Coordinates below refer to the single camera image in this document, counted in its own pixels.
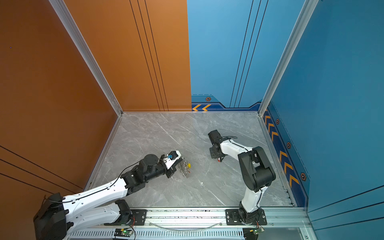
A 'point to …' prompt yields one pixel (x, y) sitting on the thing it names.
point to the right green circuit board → (252, 233)
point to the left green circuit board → (123, 232)
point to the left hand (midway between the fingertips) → (181, 158)
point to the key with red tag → (219, 159)
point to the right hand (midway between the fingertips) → (216, 153)
